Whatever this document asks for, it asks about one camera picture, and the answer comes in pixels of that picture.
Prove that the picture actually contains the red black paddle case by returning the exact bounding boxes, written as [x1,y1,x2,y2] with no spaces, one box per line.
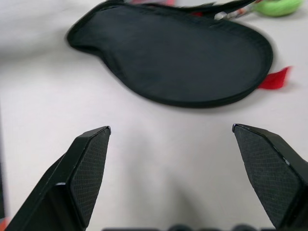
[65,0,293,108]

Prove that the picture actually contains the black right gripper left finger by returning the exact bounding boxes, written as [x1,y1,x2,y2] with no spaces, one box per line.
[4,125,112,231]

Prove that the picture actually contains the green pompom keychain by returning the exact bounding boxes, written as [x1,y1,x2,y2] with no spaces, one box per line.
[214,0,304,20]

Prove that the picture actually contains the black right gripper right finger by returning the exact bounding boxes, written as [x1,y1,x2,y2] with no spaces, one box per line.
[232,123,308,231]

